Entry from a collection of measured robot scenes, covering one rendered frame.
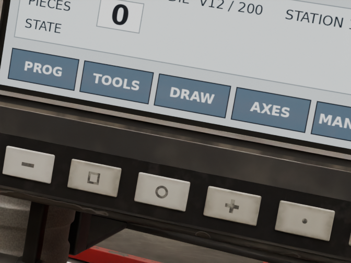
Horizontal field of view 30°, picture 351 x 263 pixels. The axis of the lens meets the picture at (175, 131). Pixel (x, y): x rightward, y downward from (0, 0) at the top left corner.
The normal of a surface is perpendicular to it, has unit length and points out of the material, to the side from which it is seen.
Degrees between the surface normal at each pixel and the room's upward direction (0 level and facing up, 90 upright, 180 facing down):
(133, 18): 90
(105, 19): 90
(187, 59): 90
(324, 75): 90
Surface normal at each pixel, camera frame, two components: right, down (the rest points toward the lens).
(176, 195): -0.16, 0.06
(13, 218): 0.16, 0.11
